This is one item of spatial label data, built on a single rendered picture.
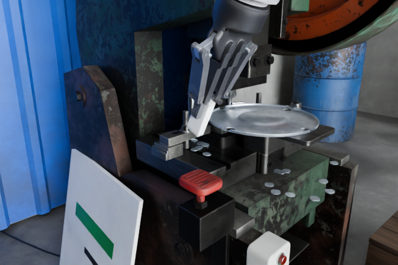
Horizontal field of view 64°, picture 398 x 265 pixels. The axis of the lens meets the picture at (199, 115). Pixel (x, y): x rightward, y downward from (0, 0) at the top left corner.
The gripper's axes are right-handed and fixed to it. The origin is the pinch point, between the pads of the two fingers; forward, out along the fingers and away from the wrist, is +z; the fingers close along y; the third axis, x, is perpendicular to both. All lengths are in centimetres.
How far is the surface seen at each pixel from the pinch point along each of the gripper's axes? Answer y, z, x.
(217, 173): 13.4, 19.8, -0.8
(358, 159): 214, 97, -4
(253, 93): 205, 101, 100
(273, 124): 30.2, 10.4, -0.5
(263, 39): 38.1, -3.6, 16.7
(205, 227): -1.8, 16.7, -11.0
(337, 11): 66, -14, 13
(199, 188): -2.7, 9.7, -7.3
